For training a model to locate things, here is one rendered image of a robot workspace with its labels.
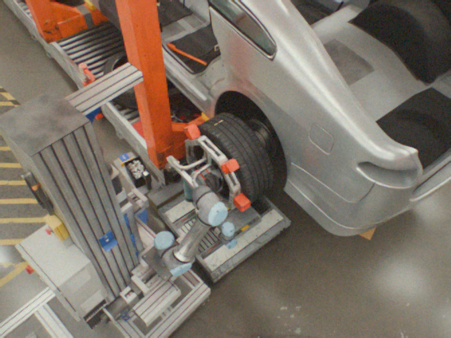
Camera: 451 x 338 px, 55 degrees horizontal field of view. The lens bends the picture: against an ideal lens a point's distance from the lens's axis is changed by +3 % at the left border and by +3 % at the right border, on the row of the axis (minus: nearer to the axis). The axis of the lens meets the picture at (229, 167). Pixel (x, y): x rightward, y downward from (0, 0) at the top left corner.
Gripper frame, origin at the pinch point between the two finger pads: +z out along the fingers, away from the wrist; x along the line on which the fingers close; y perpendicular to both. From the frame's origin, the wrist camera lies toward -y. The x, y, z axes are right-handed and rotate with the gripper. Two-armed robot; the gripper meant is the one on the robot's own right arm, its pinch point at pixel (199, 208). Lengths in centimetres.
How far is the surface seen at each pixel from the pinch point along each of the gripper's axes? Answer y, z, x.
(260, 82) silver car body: 67, 14, -58
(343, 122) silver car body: 81, -45, -61
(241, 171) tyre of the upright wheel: 24.1, -6.6, -29.4
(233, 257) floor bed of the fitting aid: -75, -16, -20
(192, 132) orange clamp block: 27, 37, -22
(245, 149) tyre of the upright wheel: 30.8, 1.3, -38.9
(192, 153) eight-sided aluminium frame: -2.1, 41.3, -24.5
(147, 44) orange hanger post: 86, 62, -13
